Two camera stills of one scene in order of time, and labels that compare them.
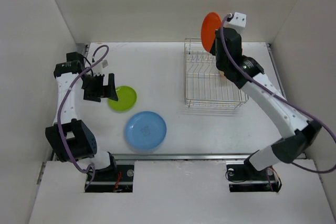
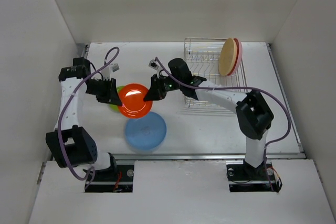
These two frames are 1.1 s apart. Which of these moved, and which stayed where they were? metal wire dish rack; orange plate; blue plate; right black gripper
Moved: orange plate; right black gripper
Stayed: metal wire dish rack; blue plate
